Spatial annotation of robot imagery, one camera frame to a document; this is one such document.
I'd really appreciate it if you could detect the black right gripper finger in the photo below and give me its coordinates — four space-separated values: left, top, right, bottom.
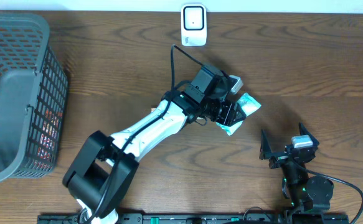
298 123 319 149
259 129 272 160

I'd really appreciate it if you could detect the teal white wipes packet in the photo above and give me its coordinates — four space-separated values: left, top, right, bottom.
216 93 261 136

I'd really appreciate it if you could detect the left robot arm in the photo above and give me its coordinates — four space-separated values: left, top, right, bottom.
62 65 247 223

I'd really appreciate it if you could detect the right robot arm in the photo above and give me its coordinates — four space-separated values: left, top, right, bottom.
259 123 334 223

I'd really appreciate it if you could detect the white barcode scanner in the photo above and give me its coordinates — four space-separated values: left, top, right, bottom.
181 4 207 47

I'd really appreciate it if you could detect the red patterned packet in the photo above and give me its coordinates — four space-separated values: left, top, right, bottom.
37 109 63 162

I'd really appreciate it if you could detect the grey plastic mesh basket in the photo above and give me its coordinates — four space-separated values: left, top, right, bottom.
0 13 68 182

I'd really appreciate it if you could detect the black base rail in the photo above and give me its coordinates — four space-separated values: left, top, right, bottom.
37 210 349 224

